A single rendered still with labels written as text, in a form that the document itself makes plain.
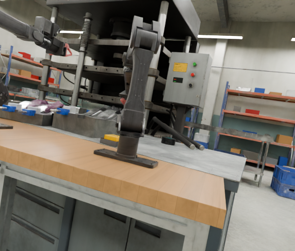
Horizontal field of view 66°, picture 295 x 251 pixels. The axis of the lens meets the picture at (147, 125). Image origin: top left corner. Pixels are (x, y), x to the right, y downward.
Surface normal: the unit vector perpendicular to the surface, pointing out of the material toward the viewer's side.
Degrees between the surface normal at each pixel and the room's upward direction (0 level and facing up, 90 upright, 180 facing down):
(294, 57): 90
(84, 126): 90
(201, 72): 90
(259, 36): 90
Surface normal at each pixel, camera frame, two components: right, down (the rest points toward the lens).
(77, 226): -0.43, -0.03
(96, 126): 0.89, 0.18
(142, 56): 0.21, 0.01
